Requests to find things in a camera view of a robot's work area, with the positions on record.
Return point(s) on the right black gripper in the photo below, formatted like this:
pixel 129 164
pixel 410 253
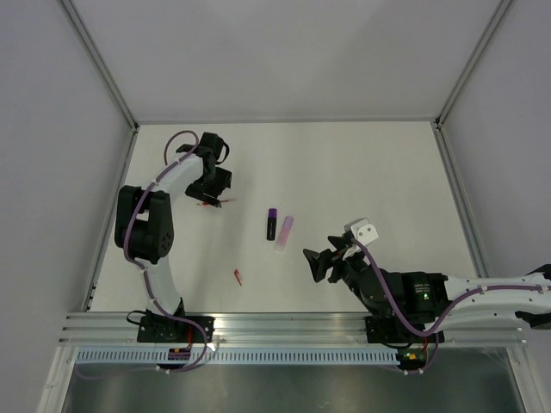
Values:
pixel 318 262

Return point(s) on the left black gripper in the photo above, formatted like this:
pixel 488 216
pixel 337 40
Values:
pixel 224 181

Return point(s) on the red ballpoint pen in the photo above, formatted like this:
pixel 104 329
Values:
pixel 217 203

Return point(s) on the pink marker pen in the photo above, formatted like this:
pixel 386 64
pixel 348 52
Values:
pixel 284 233

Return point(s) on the black purple highlighter pen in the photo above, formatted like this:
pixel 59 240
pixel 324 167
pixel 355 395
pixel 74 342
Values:
pixel 271 228

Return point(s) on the red pen cap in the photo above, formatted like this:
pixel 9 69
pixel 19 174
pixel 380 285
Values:
pixel 238 277

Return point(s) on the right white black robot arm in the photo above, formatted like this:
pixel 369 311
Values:
pixel 424 304

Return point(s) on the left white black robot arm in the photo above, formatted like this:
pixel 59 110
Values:
pixel 144 228

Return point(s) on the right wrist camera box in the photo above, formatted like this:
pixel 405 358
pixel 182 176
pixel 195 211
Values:
pixel 362 230

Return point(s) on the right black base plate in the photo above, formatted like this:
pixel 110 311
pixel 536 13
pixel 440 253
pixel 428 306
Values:
pixel 390 330

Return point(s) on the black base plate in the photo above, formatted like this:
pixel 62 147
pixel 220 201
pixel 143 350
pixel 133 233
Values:
pixel 390 330
pixel 156 329

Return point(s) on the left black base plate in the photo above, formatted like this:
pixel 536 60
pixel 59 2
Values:
pixel 156 329

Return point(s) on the left aluminium frame post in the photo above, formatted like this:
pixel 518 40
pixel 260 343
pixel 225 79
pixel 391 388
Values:
pixel 79 27

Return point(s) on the aluminium frame post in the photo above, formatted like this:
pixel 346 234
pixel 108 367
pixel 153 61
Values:
pixel 491 28
pixel 79 27

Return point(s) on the aluminium front rail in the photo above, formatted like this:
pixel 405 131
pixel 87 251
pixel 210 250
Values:
pixel 274 330

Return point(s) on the white slotted cable duct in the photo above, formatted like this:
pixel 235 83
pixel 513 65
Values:
pixel 239 356

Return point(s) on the right aluminium frame post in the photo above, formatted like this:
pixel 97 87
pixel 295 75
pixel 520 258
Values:
pixel 491 28

